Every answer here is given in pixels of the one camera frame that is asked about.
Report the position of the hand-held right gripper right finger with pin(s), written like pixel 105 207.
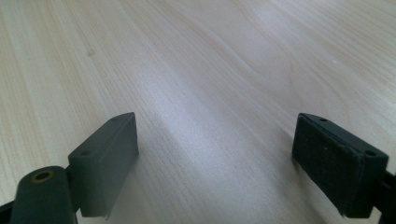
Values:
pixel 336 168

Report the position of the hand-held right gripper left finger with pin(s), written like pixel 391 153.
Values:
pixel 102 165

